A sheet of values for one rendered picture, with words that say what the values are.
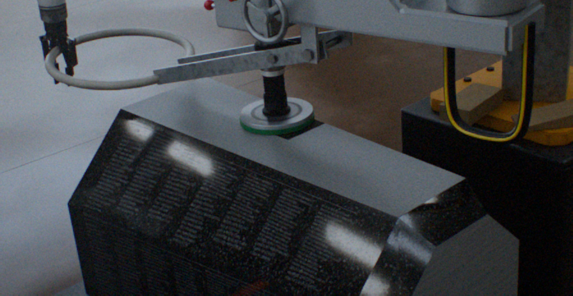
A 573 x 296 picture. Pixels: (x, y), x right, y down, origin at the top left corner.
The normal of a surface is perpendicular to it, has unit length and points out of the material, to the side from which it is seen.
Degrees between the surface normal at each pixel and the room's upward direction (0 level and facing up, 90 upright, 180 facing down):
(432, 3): 0
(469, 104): 0
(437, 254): 90
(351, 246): 45
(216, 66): 90
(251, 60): 90
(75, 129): 0
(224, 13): 90
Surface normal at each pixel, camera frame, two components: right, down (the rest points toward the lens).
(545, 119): -0.28, -0.87
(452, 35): -0.61, 0.37
